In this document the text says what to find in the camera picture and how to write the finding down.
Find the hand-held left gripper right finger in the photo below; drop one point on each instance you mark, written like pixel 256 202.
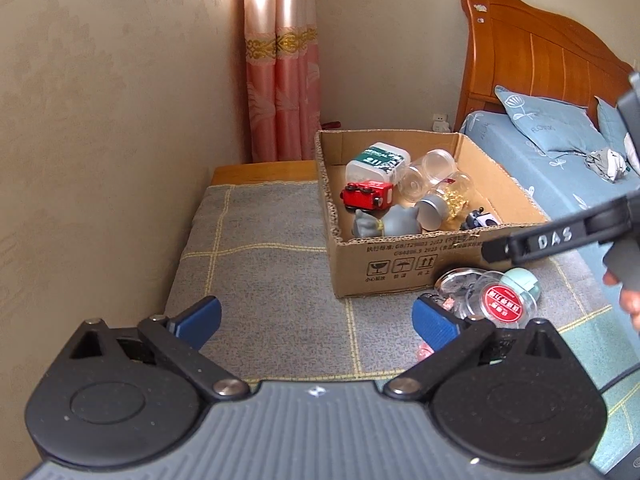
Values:
pixel 435 322

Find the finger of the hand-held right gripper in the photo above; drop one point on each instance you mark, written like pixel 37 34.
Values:
pixel 545 240

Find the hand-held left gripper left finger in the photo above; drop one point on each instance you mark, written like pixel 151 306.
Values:
pixel 197 317

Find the cardboard box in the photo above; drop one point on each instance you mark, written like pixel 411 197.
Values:
pixel 400 265

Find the clear jar with gold beads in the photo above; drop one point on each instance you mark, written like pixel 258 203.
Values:
pixel 452 192

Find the grey animal figurine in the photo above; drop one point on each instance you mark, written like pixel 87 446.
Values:
pixel 400 220

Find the clear plastic jar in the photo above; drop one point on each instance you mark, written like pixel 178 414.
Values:
pixel 425 175

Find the red toy train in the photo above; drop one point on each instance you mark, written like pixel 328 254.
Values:
pixel 365 194

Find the white bottle green label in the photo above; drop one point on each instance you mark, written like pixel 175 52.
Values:
pixel 375 160

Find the person's right hand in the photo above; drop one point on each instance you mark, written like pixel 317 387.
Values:
pixel 631 305

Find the mint green round case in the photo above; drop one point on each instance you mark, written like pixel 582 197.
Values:
pixel 522 280

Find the round metal tin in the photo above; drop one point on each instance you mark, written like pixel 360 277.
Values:
pixel 457 282

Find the blue printed bed sheet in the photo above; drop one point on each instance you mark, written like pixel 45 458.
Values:
pixel 550 180

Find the clear jar with red lid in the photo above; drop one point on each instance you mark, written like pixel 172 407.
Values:
pixel 502 300

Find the grey green checked blanket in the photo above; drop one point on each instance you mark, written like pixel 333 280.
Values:
pixel 270 270

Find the crumpled grey cloth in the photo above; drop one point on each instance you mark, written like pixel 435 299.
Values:
pixel 607 162

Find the white pillow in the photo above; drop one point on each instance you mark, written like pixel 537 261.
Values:
pixel 631 152

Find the blue printed pillow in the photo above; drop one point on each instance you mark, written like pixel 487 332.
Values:
pixel 607 125
pixel 550 120

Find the wooden bed headboard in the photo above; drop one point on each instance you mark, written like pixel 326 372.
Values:
pixel 530 55

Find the pink curtain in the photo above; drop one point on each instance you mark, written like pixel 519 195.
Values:
pixel 285 85

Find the white wall socket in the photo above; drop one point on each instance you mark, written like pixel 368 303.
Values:
pixel 440 122

